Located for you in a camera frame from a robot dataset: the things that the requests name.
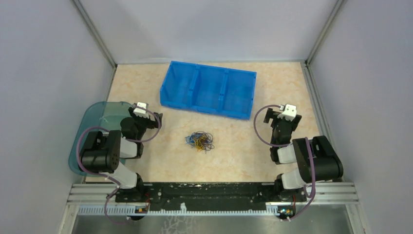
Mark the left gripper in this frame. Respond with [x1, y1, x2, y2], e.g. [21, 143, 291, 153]
[129, 108, 163, 141]

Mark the coloured cable bundle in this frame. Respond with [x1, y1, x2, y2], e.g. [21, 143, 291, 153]
[184, 131, 216, 154]

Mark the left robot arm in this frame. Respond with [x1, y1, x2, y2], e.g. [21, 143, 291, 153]
[77, 107, 163, 202]

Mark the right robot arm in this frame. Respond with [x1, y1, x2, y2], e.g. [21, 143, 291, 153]
[263, 105, 344, 201]

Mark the teal transparent plastic tray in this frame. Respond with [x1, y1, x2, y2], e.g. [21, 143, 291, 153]
[68, 101, 135, 177]

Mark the blue three-compartment bin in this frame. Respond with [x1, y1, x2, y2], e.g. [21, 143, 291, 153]
[160, 61, 257, 120]

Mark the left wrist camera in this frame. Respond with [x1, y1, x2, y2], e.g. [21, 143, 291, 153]
[132, 102, 149, 118]

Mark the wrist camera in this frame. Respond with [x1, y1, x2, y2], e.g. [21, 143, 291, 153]
[278, 104, 297, 121]
[132, 102, 149, 118]

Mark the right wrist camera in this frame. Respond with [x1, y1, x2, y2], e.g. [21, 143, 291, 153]
[278, 104, 297, 121]

